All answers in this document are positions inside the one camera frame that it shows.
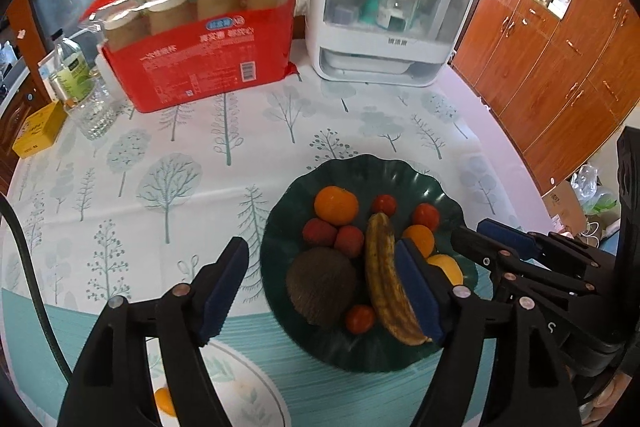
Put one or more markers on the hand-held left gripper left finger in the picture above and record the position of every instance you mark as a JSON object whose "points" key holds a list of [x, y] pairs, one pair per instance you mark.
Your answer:
{"points": [[225, 297]]}

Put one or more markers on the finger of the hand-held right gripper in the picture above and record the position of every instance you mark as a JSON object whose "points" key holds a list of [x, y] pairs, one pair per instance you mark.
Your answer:
{"points": [[510, 239], [480, 252]]}

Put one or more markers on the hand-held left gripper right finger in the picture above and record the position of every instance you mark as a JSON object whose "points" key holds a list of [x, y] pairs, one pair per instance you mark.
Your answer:
{"points": [[420, 297]]}

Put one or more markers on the spotted ripe banana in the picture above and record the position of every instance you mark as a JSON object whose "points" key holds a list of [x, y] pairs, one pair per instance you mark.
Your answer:
{"points": [[385, 277]]}

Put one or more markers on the white floral plate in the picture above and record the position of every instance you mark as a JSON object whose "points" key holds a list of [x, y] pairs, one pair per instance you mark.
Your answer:
{"points": [[235, 387]]}

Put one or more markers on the red cherry tomato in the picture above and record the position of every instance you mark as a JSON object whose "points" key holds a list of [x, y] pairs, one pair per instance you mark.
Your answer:
{"points": [[426, 216], [360, 319], [384, 205]]}

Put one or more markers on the dark green wavy plate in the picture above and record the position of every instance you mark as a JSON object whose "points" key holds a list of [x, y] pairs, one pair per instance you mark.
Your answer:
{"points": [[300, 202]]}

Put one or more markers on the yellow-orange fruit with sticker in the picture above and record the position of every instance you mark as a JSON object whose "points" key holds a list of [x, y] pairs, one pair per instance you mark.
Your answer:
{"points": [[447, 268]]}

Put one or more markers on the small orange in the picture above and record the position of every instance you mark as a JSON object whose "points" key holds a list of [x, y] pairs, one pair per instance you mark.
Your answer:
{"points": [[420, 238]]}

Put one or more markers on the cardboard box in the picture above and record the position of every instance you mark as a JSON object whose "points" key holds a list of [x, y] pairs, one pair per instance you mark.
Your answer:
{"points": [[562, 204]]}

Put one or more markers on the clear plastic bags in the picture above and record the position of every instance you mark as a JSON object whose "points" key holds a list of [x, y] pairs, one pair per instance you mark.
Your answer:
{"points": [[595, 192]]}

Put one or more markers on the red lychee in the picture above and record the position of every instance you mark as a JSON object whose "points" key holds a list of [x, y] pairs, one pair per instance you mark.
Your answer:
{"points": [[319, 232], [349, 241]]}

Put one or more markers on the brown coconut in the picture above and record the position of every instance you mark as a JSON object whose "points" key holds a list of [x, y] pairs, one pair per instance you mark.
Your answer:
{"points": [[320, 287]]}

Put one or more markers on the tree print tablecloth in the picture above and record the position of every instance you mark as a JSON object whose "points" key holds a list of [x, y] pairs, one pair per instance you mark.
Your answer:
{"points": [[175, 187]]}

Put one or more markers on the small yellow-orange citrus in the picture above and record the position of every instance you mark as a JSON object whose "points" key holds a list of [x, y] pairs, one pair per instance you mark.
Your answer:
{"points": [[164, 402]]}

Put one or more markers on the orange tangerine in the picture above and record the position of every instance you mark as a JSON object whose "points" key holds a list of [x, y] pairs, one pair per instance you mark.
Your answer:
{"points": [[336, 205]]}

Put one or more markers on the brown wooden cabinet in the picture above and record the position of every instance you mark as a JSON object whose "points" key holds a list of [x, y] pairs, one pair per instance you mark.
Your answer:
{"points": [[550, 72]]}

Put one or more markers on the clear drinking glass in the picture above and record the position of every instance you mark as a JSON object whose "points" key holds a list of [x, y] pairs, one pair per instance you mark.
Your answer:
{"points": [[95, 117]]}

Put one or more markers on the red package of paper cups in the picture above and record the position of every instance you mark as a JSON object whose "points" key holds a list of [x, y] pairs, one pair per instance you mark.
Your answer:
{"points": [[200, 72]]}

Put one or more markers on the yellow box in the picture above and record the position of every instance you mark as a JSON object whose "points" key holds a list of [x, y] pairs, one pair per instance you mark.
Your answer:
{"points": [[37, 132]]}

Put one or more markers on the clear bottle with green label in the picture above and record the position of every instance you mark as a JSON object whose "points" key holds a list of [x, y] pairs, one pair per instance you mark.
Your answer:
{"points": [[70, 77]]}

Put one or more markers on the teal bottle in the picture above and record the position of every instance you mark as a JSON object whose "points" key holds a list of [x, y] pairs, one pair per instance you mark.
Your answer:
{"points": [[372, 4]]}

